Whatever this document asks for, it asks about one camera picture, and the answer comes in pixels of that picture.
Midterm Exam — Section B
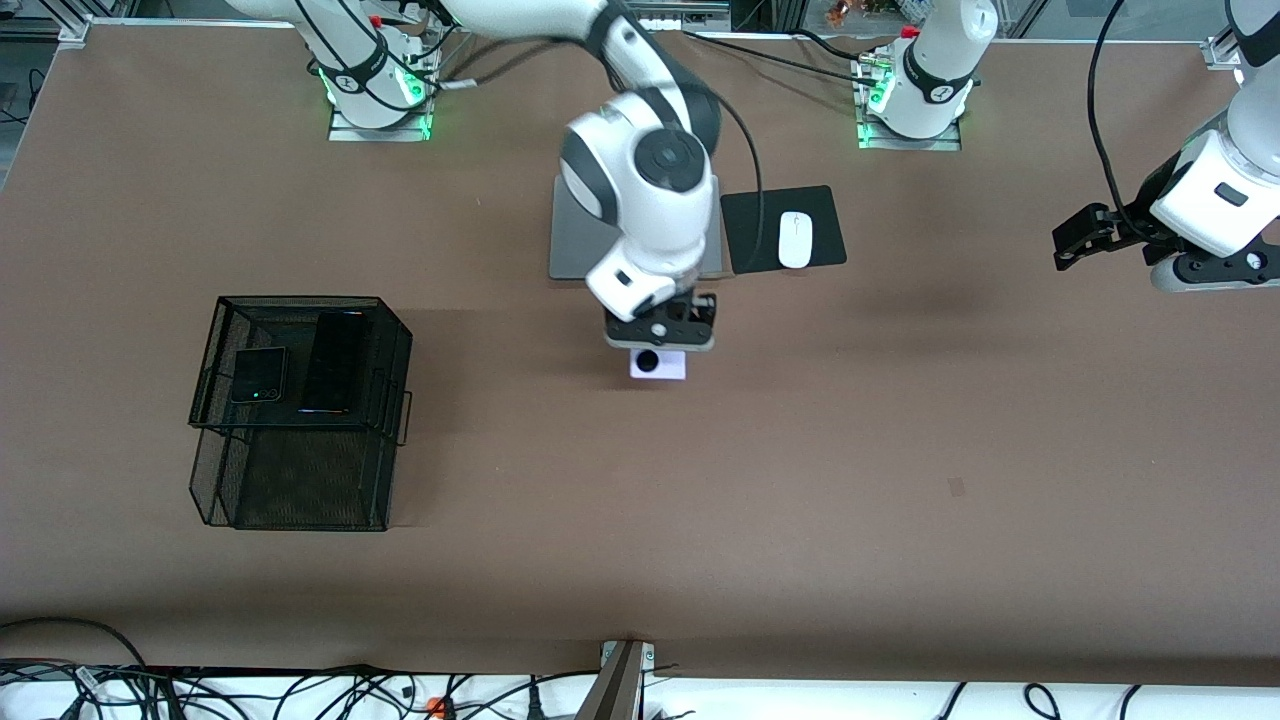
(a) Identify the lilac flip phone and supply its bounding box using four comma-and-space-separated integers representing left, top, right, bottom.
629, 347, 689, 382

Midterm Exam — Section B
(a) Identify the long black phone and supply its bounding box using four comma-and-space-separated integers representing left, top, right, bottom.
298, 310, 370, 415

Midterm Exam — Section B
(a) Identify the small black flip phone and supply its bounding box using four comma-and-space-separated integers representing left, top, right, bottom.
230, 345, 289, 405

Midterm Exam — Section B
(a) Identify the black mouse pad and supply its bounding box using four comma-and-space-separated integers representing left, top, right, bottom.
720, 185, 848, 275

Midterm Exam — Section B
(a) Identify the white computer mouse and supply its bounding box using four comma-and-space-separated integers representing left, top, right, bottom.
779, 211, 814, 269

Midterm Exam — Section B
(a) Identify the silver closed laptop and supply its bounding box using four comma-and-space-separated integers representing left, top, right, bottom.
548, 174, 723, 281

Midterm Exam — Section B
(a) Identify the grey power strip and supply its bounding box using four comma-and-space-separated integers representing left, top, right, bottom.
636, 0, 732, 32

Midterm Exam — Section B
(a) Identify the black mesh two-tier tray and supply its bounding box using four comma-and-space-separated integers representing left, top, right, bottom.
188, 295, 414, 532

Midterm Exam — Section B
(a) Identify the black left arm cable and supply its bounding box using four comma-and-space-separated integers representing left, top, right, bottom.
1085, 0, 1153, 241

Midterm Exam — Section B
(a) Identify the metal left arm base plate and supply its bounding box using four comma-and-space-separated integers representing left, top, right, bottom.
858, 108, 963, 152

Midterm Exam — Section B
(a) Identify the black cable on table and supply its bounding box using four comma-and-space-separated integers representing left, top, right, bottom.
683, 29, 883, 87

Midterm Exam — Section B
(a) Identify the grey metal bracket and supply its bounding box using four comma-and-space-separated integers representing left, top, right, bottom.
575, 640, 657, 720

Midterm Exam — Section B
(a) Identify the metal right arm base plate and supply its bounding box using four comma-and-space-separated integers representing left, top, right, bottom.
329, 98, 433, 143

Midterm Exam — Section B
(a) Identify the black looped floor cable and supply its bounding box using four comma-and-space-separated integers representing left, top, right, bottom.
0, 616, 153, 693

